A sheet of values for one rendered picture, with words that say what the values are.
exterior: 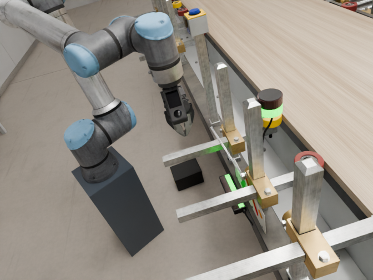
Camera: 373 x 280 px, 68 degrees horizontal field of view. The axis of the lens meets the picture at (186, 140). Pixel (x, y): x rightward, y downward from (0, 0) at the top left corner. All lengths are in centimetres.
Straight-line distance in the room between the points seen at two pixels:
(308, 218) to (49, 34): 81
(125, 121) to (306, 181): 102
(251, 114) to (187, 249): 121
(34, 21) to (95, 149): 60
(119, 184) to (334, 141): 98
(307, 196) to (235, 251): 120
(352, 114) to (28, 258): 204
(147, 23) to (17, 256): 191
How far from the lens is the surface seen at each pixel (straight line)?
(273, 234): 97
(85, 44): 78
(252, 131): 74
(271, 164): 125
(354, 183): 85
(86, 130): 131
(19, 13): 111
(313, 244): 65
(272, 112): 71
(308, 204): 58
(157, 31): 73
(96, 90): 133
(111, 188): 144
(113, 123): 136
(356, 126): 102
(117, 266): 188
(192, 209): 84
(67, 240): 216
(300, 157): 88
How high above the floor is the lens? 154
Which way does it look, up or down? 40 degrees down
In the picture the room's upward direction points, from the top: 16 degrees counter-clockwise
